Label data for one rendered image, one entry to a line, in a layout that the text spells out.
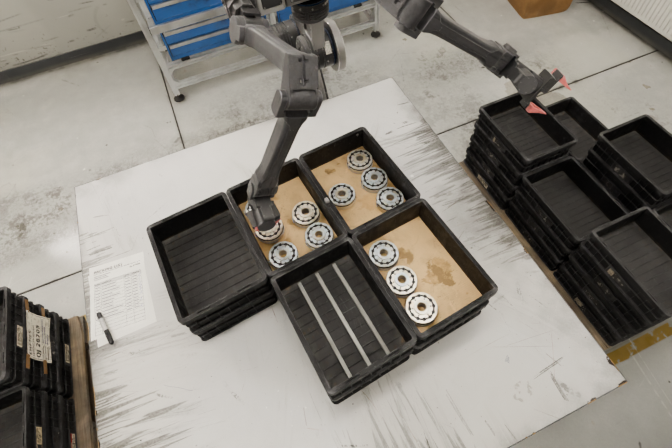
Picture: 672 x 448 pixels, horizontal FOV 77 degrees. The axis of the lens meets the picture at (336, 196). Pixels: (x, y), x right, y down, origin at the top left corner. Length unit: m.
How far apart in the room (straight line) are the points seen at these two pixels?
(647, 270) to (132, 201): 2.20
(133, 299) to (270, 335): 0.55
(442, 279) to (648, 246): 1.06
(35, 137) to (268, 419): 2.85
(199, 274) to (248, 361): 0.34
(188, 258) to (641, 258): 1.84
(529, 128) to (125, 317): 2.06
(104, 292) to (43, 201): 1.56
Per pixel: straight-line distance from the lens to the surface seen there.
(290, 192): 1.65
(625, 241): 2.21
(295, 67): 1.00
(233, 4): 1.39
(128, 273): 1.84
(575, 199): 2.38
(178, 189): 1.97
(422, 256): 1.50
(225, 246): 1.59
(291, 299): 1.45
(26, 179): 3.52
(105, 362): 1.75
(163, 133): 3.27
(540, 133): 2.44
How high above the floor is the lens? 2.18
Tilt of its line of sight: 56 degrees down
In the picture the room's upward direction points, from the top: 6 degrees counter-clockwise
